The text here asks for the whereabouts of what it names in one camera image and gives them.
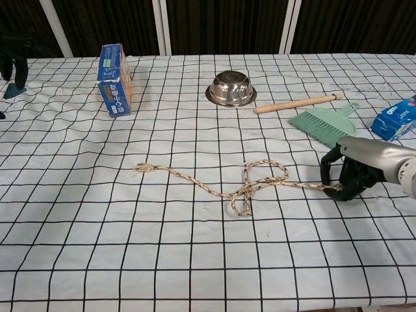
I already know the stainless steel bowl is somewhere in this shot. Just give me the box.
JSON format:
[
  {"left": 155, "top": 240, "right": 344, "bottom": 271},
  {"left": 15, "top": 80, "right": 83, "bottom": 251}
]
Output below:
[{"left": 204, "top": 71, "right": 258, "bottom": 107}]

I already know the blue cardboard carton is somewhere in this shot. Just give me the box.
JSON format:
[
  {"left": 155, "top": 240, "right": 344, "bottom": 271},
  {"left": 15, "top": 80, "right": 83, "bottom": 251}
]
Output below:
[{"left": 96, "top": 42, "right": 134, "bottom": 118}]

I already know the green plastic hand brush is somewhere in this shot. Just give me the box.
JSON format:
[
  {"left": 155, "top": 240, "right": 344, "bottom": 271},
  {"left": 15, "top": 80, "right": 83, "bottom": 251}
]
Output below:
[{"left": 287, "top": 101, "right": 361, "bottom": 151}]

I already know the white black checked tablecloth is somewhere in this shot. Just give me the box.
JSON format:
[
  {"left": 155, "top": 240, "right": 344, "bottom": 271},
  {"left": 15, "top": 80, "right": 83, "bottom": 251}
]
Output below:
[{"left": 0, "top": 53, "right": 416, "bottom": 308}]

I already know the teal small object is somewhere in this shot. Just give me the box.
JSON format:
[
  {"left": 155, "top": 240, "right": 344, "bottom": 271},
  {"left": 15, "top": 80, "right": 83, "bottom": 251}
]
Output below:
[{"left": 3, "top": 83, "right": 27, "bottom": 99}]

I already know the black slatted partition panel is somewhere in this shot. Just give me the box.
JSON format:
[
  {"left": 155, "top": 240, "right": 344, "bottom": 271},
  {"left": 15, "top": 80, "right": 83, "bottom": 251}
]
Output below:
[
  {"left": 0, "top": 0, "right": 64, "bottom": 59},
  {"left": 165, "top": 0, "right": 289, "bottom": 55},
  {"left": 51, "top": 0, "right": 162, "bottom": 57},
  {"left": 291, "top": 0, "right": 416, "bottom": 55}
]

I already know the beige braided rope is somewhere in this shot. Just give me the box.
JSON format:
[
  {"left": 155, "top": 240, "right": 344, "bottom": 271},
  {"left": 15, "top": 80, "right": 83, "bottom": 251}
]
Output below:
[{"left": 135, "top": 161, "right": 344, "bottom": 218}]

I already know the wooden stick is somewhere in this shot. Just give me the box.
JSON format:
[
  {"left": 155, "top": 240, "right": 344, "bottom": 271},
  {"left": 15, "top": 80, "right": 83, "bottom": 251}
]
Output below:
[{"left": 253, "top": 93, "right": 343, "bottom": 115}]

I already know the blue Oreo cookie package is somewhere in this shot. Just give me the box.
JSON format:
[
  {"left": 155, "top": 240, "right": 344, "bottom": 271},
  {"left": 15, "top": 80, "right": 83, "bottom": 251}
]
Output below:
[{"left": 371, "top": 95, "right": 416, "bottom": 142}]

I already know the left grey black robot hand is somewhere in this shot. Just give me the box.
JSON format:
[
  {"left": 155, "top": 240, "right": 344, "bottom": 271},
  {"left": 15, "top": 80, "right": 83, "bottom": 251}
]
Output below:
[{"left": 0, "top": 34, "right": 30, "bottom": 120}]

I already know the white partition frame post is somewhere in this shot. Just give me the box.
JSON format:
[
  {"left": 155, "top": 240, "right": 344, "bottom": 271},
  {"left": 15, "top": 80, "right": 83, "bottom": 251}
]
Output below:
[
  {"left": 152, "top": 0, "right": 172, "bottom": 55},
  {"left": 39, "top": 0, "right": 73, "bottom": 59},
  {"left": 278, "top": 0, "right": 302, "bottom": 55}
]

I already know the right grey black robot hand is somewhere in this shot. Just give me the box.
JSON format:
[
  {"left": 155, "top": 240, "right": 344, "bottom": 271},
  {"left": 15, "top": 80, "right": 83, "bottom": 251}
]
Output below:
[{"left": 320, "top": 136, "right": 406, "bottom": 202}]

